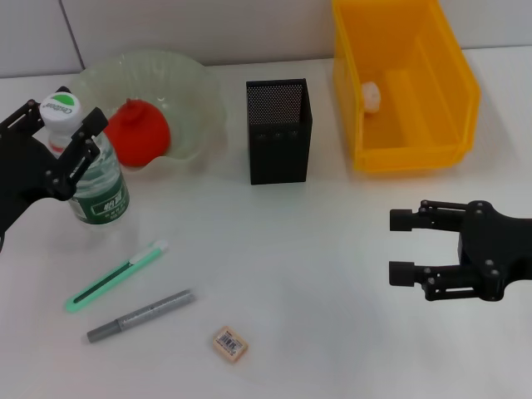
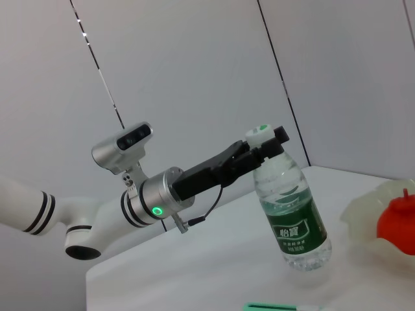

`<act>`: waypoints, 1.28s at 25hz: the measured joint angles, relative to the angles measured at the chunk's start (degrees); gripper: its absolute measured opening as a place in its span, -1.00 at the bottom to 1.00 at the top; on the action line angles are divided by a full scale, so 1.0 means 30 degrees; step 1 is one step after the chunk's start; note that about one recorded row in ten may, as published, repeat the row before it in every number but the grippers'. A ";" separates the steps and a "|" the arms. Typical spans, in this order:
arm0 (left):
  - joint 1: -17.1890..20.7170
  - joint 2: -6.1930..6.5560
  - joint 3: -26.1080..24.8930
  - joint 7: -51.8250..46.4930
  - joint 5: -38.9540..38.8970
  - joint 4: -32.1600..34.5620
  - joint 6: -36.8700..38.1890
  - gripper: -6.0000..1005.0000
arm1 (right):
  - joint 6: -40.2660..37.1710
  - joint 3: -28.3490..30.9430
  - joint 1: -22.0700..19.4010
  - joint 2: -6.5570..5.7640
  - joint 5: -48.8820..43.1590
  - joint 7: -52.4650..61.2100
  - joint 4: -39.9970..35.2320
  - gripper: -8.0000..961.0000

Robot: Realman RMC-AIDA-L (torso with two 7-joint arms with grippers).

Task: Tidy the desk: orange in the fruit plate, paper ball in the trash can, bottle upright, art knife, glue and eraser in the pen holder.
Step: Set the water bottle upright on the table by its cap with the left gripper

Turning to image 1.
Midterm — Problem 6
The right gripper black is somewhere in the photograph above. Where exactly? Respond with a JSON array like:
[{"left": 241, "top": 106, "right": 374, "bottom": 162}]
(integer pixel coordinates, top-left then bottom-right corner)
[{"left": 389, "top": 199, "right": 532, "bottom": 303}]

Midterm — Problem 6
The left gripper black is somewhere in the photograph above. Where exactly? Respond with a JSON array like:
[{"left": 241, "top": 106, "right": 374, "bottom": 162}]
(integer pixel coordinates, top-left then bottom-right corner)
[{"left": 0, "top": 86, "right": 110, "bottom": 254}]

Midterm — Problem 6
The clear water bottle green label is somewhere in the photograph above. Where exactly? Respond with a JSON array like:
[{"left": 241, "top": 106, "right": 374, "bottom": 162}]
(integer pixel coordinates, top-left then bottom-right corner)
[{"left": 39, "top": 91, "right": 131, "bottom": 225}]

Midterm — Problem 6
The red-orange toy fruit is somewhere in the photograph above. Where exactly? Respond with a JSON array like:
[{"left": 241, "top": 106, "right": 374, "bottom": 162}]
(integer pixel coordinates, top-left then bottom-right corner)
[{"left": 102, "top": 98, "right": 171, "bottom": 168}]

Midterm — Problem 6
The white paper ball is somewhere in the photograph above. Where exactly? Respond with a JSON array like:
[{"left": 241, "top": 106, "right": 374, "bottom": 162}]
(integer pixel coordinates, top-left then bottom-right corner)
[{"left": 360, "top": 81, "right": 382, "bottom": 113}]

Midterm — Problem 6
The green utility knife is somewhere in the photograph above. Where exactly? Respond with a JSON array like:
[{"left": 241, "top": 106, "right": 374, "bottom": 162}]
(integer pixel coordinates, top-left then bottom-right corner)
[{"left": 64, "top": 239, "right": 170, "bottom": 314}]

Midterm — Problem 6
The clear glass fruit plate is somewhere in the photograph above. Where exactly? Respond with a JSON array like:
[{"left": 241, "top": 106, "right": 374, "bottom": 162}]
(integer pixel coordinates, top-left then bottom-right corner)
[{"left": 76, "top": 49, "right": 229, "bottom": 174}]

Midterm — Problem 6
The black mesh pen holder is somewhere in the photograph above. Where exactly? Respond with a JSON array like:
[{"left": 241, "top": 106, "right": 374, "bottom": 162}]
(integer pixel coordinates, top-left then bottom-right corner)
[{"left": 245, "top": 77, "right": 313, "bottom": 186}]

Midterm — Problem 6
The beige eraser with barcode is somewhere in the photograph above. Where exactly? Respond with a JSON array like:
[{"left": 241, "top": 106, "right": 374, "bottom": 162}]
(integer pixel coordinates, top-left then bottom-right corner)
[{"left": 211, "top": 325, "right": 249, "bottom": 365}]

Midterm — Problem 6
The grey marker pen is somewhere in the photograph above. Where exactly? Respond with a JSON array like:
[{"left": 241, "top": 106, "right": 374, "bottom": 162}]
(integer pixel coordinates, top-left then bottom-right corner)
[{"left": 86, "top": 289, "right": 196, "bottom": 344}]

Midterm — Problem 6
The yellow plastic bin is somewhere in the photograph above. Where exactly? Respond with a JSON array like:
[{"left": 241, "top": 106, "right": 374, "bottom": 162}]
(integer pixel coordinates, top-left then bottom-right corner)
[{"left": 331, "top": 0, "right": 482, "bottom": 175}]

